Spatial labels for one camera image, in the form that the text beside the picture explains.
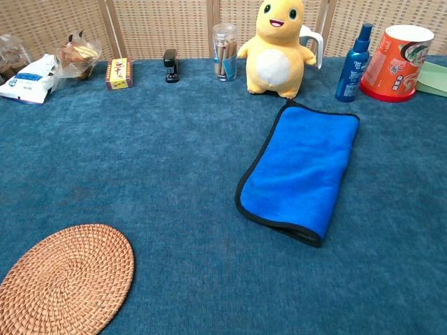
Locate grey and blue cloth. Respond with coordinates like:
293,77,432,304
235,100,360,248

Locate dark blue table cover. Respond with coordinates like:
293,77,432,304
0,54,447,335

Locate clear jar of pencils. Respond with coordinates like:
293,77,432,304
212,23,238,82

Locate black stapler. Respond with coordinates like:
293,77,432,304
163,48,179,84

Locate yellow plush toy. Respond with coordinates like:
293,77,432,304
236,0,317,101

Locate yellow red small box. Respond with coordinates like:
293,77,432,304
105,57,134,91

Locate woven folding screen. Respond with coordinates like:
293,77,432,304
0,0,447,62

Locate white plastic pitcher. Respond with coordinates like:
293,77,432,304
299,24,324,70

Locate blue spray bottle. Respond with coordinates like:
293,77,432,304
335,23,374,103

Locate clear bag of bread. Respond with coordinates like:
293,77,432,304
55,30,103,81

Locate round woven rattan coaster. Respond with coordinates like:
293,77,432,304
0,223,135,335

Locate red instant noodle cup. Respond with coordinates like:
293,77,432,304
359,24,435,103

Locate white blue snack packet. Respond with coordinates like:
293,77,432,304
0,54,61,105

